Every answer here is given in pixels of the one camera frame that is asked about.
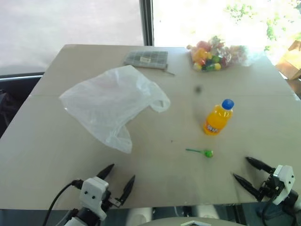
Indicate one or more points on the green lollipop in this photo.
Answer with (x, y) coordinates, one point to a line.
(208, 153)

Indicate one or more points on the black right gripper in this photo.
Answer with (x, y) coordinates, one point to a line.
(272, 187)

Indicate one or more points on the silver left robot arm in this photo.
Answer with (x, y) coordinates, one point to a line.
(78, 217)

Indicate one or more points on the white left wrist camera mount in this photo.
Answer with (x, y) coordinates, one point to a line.
(92, 190)

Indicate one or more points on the white translucent plastic bag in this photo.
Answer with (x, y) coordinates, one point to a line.
(103, 99)

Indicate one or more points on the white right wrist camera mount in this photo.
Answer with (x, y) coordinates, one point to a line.
(285, 179)

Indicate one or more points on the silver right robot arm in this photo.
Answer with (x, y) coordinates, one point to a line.
(295, 204)

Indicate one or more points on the brown cardboard box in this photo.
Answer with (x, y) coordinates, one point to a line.
(290, 63)

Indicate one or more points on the black window frame post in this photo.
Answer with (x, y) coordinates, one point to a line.
(147, 22)

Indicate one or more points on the orange juice bottle blue cap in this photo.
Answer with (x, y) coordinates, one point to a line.
(215, 121)

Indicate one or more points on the clear bag of colourful candies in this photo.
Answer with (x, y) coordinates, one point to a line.
(209, 58)

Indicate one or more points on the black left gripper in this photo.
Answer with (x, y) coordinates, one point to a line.
(110, 200)

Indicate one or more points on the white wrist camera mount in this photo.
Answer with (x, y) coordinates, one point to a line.
(92, 190)
(285, 179)

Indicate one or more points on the grey compartment organizer box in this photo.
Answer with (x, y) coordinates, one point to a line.
(147, 58)

